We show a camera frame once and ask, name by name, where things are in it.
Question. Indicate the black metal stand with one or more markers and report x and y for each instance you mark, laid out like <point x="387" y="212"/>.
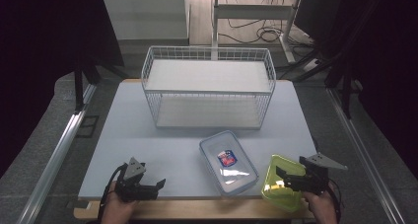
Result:
<point x="346" y="86"/>
<point x="79" y="86"/>

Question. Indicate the white power strip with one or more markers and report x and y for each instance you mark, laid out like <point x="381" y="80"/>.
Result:
<point x="312" y="65"/>

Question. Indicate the white metal desk frame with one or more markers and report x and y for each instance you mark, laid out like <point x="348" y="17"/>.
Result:
<point x="253" y="12"/>

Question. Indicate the aluminium rail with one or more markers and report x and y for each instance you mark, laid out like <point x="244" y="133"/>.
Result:
<point x="364" y="155"/>
<point x="54" y="158"/>

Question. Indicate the person's right hand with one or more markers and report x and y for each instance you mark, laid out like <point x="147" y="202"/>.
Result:
<point x="320" y="206"/>

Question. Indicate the person's left hand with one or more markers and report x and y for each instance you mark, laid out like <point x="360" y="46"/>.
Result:
<point x="116" y="210"/>

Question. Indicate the white cabinet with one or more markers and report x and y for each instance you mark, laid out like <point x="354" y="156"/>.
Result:
<point x="144" y="16"/>

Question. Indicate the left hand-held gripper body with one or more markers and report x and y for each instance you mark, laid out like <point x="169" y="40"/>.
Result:
<point x="133" y="184"/>

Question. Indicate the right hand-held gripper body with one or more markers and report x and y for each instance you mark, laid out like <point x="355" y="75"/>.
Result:
<point x="316" y="179"/>

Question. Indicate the clear food container green lid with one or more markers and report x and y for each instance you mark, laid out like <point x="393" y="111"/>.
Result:
<point x="279" y="192"/>

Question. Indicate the clear food container blue lid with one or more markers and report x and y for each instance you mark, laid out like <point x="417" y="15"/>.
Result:
<point x="228" y="163"/>

